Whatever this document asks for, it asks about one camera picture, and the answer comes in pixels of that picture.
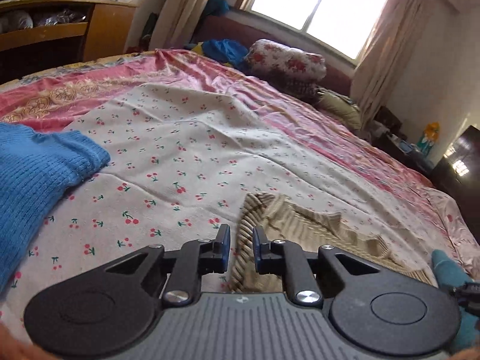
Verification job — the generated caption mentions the dark nightstand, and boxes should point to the dark nightstand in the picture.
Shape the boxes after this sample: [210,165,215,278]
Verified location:
[370,106,436,170]

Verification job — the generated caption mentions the rolled red floral quilt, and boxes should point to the rolled red floral quilt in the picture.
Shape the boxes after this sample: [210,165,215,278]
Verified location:
[243,38,328,84]

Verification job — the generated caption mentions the blue cloth by window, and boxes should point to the blue cloth by window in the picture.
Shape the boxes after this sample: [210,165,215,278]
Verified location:
[194,38,251,70]

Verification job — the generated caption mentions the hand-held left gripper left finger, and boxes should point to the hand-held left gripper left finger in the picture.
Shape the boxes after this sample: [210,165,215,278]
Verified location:
[105,224,231,306]

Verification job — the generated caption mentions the teal knit cloth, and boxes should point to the teal knit cloth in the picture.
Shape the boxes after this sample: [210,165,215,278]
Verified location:
[430,249,480,354]

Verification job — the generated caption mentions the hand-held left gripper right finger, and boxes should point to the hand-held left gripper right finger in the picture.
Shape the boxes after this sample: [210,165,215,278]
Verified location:
[252,226,383,306]

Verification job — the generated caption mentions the blue knit sweater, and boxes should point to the blue knit sweater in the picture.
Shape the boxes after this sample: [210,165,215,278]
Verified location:
[0,121,112,294]

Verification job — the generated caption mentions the dark wooden headboard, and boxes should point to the dark wooden headboard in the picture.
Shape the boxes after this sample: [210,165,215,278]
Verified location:
[430,125,480,249]

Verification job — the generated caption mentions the beige striped ribbed sweater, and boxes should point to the beige striped ribbed sweater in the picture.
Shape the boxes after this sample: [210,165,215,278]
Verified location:
[228,191,433,294]

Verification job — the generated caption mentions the checked folded blanket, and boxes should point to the checked folded blanket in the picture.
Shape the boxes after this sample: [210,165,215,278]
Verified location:
[277,76,320,103]

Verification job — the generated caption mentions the beige curtain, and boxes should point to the beige curtain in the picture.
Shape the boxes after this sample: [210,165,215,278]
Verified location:
[149,0,226,52]

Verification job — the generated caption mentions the pink curtain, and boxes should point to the pink curtain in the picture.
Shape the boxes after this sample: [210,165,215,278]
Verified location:
[350,0,440,121]

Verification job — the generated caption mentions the wooden desk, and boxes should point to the wooden desk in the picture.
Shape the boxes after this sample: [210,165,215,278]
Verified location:
[0,0,140,63]

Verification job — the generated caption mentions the yellow and teal bottle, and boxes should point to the yellow and teal bottle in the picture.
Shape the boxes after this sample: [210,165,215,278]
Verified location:
[416,121,441,157]

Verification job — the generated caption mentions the clear plastic bag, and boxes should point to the clear plastic bag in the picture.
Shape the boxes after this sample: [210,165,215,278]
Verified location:
[0,7,88,34]

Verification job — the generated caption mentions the pink floral quilt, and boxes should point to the pink floral quilt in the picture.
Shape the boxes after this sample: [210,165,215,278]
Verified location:
[0,48,480,282]

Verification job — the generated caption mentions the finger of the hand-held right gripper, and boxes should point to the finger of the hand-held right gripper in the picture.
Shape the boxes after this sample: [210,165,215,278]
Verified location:
[452,281,480,308]

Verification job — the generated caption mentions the blue plastic bag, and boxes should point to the blue plastic bag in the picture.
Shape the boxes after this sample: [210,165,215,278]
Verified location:
[209,0,230,18]

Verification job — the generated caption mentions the window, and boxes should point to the window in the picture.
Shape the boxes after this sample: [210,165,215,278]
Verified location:
[239,0,395,61]

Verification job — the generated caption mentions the olive green pillow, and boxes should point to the olive green pillow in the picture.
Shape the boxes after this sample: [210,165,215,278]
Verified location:
[318,89,363,131]

